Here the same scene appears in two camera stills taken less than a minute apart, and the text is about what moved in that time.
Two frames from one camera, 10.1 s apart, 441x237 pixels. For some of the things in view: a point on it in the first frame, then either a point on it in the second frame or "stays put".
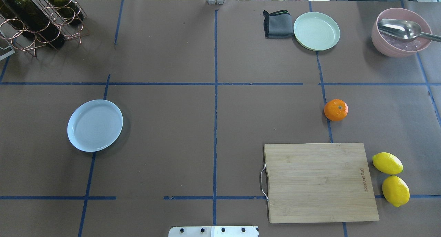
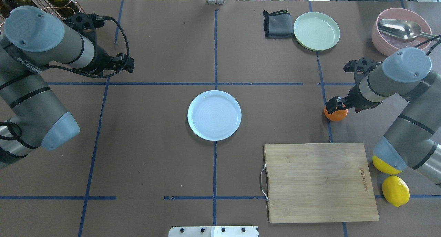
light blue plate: x=94 y=125 to x=214 y=115
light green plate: x=316 y=31 stays put
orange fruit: x=336 y=109 stays put
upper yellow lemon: x=387 y=163 stays put
